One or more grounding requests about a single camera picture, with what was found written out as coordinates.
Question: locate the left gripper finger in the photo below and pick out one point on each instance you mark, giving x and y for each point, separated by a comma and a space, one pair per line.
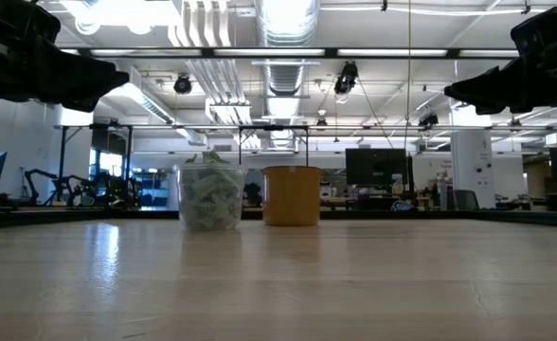
83, 106
79, 78

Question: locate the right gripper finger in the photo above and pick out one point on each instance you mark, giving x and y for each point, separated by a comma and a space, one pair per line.
487, 90
494, 109

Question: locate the white building column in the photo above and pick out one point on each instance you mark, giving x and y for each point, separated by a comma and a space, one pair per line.
472, 166

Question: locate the wooden cabinet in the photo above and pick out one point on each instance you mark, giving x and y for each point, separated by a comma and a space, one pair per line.
536, 180

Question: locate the grey office chair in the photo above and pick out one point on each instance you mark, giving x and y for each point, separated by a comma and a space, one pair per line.
467, 200

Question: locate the black computer monitor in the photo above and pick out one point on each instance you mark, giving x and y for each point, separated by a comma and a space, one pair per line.
375, 166

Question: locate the blue rounded object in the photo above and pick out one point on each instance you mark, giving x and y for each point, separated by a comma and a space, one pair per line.
403, 206

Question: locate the black background rig frame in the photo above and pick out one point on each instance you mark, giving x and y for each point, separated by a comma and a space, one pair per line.
274, 127
62, 156

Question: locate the black round ceiling camera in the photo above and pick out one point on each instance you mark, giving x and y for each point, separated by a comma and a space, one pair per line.
429, 120
183, 84

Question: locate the black aluminium table frame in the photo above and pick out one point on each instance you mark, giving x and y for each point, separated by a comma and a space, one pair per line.
70, 215

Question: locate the black overhead camera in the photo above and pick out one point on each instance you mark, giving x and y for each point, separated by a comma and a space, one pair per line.
347, 76

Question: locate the black overhead frame beam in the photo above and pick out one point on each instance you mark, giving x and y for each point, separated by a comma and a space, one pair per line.
330, 52

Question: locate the silver round air duct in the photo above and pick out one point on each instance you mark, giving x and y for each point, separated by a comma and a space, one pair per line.
285, 28

